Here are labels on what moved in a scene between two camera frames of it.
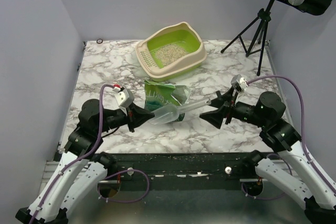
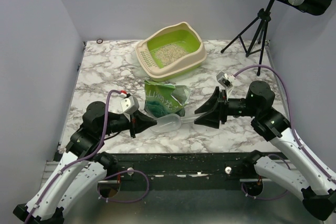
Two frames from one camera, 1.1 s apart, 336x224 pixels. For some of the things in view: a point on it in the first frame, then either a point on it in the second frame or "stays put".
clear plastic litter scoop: [168, 113] → [172, 123]
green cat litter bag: [157, 95] stays put
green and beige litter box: [171, 53] stays put
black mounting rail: [180, 171] stays put
